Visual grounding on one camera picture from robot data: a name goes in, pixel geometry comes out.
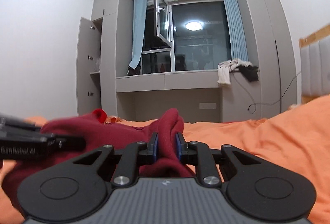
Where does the dark red shirt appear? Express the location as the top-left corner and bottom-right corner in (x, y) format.
(2, 108), (195, 210)

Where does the bright red cloth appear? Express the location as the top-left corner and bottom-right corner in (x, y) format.
(92, 109), (108, 124)

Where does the grey window desk unit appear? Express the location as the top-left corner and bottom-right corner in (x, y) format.
(116, 70), (262, 123)

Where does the white cloth on shelf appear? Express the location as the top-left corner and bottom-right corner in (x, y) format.
(217, 58), (253, 86)

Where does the black cloth on shelf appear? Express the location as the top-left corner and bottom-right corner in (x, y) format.
(238, 65), (259, 83)

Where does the grey wardrobe door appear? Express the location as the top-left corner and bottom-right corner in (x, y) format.
(77, 18), (101, 116)

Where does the orange bed sheet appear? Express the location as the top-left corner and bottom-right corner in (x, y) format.
(0, 94), (330, 224)

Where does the light blue right curtain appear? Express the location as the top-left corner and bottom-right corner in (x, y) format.
(224, 0), (248, 61)

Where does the light blue curtain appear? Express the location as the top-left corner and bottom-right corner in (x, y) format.
(128, 0), (148, 70)
(224, 0), (248, 61)

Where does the window with open sash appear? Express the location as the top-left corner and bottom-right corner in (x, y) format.
(138, 0), (231, 74)

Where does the light blue left curtain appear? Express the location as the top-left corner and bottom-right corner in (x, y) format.
(128, 0), (148, 70)

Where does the grey padded headboard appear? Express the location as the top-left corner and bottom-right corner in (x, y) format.
(299, 25), (329, 104)

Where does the white wall socket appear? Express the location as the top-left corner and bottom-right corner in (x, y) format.
(199, 103), (217, 109)

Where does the black cable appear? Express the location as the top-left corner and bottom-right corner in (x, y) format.
(230, 71), (302, 113)

